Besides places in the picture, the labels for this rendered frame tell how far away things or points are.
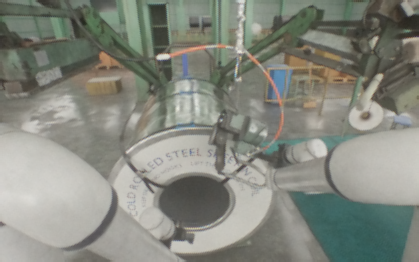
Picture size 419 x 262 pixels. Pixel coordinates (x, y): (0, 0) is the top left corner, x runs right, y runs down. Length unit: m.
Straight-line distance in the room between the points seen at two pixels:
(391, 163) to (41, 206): 0.46
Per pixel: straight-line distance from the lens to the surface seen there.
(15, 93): 1.01
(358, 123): 1.37
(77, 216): 0.34
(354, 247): 2.62
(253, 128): 1.09
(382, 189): 0.40
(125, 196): 1.54
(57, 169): 0.33
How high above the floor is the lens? 1.89
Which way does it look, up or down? 27 degrees down
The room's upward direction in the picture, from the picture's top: 1 degrees counter-clockwise
